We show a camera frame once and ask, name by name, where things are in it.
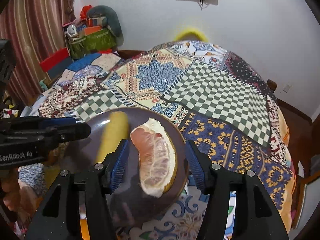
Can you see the red blue box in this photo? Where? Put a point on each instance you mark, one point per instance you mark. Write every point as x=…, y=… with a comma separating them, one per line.
x=56, y=63

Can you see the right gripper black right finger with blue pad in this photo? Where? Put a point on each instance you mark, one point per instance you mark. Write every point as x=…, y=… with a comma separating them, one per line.
x=256, y=216

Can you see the patchwork patterned bedspread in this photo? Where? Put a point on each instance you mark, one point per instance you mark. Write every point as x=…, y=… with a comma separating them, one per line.
x=210, y=94

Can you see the long yellow sugarcane piece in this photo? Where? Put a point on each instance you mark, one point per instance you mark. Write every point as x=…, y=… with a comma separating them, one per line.
x=116, y=129

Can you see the peeled pomelo wedge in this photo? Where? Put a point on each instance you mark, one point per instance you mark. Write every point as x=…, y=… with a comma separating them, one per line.
x=157, y=157

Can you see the yellow orange blanket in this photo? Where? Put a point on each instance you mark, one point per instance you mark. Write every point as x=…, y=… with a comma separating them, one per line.
x=283, y=134

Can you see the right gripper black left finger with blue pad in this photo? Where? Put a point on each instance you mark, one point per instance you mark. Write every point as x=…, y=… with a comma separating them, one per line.
x=58, y=216

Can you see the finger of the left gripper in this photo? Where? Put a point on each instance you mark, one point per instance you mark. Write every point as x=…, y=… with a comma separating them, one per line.
x=55, y=121
x=66, y=132

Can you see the purple round plate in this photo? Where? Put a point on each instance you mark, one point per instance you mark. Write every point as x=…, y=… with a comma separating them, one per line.
x=129, y=205

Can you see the striped pink curtain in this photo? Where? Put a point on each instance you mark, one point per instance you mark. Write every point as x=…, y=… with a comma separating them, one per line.
x=34, y=28

